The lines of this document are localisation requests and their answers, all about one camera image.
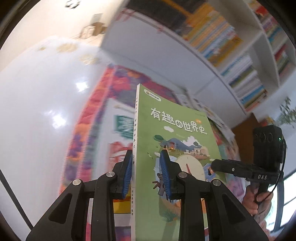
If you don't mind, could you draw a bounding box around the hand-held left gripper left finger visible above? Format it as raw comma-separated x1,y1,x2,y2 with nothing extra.
25,150,133,241

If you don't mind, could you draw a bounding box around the small cardboard box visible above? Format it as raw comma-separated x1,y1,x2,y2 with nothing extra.
80,21,108,39

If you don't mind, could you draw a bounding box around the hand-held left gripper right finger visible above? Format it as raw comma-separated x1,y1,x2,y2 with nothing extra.
160,150,270,241

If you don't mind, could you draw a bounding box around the person's right hand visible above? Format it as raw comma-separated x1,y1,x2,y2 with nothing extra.
242,185,274,216

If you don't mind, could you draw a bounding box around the white bookshelf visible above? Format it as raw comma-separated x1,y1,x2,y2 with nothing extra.
100,0,296,116

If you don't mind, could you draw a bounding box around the black cable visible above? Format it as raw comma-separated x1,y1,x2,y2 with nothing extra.
0,169,33,229

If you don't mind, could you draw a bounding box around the stack of books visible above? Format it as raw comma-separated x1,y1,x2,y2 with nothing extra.
107,98,137,215

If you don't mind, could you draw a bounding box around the green plant in glass vase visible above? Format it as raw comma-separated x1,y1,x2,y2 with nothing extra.
277,97,296,128

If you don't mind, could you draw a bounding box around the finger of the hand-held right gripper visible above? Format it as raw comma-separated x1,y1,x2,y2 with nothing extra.
210,159,254,178

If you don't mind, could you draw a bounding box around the light green picture book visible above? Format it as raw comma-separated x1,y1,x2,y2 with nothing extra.
131,84,228,241

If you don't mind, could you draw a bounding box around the floral blanket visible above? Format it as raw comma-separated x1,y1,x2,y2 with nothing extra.
58,64,247,241

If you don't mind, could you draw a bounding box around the row of black books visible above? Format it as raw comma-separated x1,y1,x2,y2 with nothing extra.
136,0,195,37

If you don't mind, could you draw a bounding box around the row of yellow orange books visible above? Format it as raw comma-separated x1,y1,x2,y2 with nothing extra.
183,2,244,68

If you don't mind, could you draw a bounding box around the row of pastel books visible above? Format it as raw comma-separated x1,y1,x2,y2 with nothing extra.
251,0,292,79

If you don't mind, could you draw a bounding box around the brown wooden cabinet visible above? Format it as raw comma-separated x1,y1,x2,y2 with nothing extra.
232,113,266,161

